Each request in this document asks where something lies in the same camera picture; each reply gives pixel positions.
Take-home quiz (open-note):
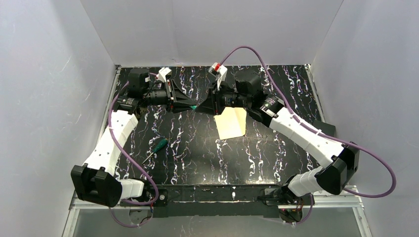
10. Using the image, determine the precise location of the black flat box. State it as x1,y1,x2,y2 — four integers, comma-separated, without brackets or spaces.
313,120,336,137

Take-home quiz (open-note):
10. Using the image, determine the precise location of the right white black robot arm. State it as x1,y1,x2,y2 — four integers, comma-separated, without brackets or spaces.
195,68,358,198

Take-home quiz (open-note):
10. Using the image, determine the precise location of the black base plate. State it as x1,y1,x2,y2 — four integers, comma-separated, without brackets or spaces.
120,184,315,219

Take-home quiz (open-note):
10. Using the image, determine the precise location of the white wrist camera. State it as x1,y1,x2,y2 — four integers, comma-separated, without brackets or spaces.
156,67,172,83
208,62,227,90

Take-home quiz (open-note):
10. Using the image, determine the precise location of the green handled screwdriver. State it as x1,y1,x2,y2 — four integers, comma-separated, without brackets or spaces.
142,138,168,164

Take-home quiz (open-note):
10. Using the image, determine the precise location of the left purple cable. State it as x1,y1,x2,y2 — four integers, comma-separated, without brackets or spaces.
107,72,160,228

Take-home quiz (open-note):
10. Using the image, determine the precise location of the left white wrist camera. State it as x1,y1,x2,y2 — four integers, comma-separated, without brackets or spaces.
156,67,172,83

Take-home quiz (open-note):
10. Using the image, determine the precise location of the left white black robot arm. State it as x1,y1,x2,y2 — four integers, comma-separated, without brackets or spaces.
71,67,195,207

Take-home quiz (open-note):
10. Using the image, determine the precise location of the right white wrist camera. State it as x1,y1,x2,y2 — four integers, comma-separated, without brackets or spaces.
208,62,227,90

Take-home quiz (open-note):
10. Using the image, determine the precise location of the purple cable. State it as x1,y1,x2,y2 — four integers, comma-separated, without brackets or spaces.
220,45,397,226
107,72,160,228

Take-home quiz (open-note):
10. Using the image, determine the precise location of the aluminium frame rail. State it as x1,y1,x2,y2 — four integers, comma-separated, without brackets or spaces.
69,186,364,210

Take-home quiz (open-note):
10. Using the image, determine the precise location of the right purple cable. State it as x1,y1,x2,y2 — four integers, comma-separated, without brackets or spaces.
220,45,397,226

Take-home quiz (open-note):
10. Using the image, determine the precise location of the cream envelope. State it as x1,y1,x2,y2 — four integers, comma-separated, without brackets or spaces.
214,107,247,140

